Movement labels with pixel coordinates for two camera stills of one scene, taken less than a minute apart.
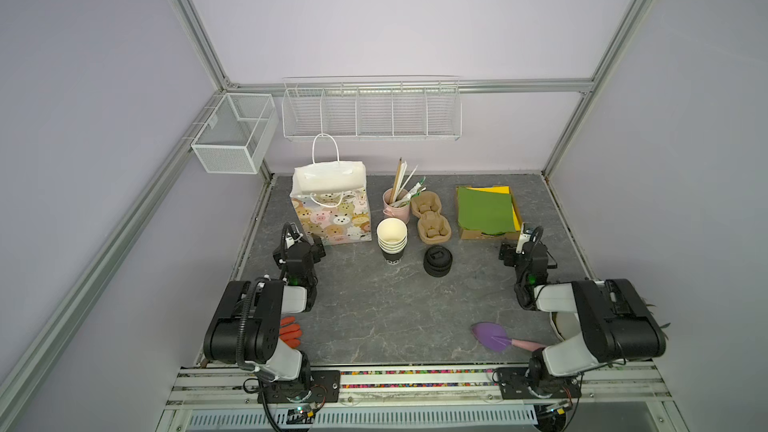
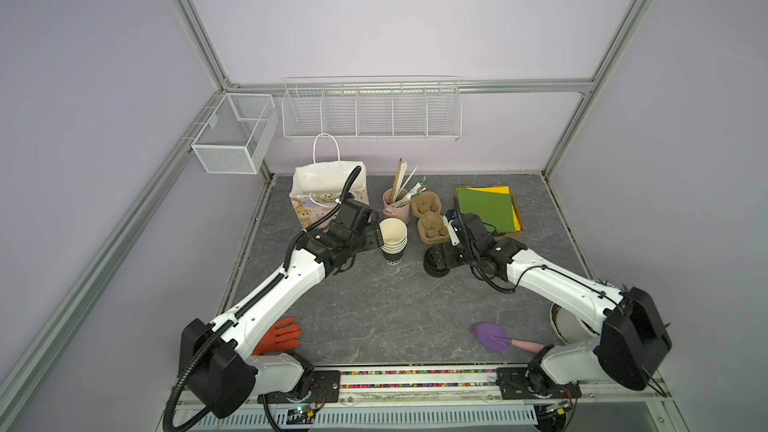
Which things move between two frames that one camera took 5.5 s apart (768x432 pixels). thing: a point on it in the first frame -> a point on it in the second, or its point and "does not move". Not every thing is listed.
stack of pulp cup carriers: (433, 227) does not move
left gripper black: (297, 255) -> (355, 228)
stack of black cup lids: (437, 260) does not move
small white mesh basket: (236, 133) does not move
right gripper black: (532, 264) -> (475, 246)
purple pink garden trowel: (495, 338) does not move
